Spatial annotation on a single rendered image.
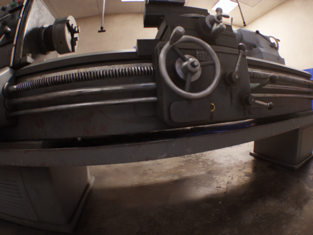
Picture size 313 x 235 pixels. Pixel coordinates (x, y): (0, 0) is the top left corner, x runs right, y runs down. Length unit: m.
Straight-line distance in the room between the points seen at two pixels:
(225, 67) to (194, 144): 0.32
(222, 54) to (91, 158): 0.61
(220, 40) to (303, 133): 1.12
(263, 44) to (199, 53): 0.88
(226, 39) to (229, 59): 0.09
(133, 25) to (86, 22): 1.38
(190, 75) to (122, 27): 4.12
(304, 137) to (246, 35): 1.00
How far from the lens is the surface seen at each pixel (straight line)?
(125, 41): 4.30
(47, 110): 0.66
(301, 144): 1.50
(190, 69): 0.45
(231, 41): 0.69
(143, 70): 0.58
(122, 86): 0.57
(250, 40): 1.32
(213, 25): 0.56
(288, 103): 1.31
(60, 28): 0.98
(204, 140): 0.56
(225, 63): 0.63
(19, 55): 0.89
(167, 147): 0.51
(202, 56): 0.58
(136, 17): 4.69
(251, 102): 0.63
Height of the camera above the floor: 0.57
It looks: 4 degrees down
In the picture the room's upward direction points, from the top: 4 degrees counter-clockwise
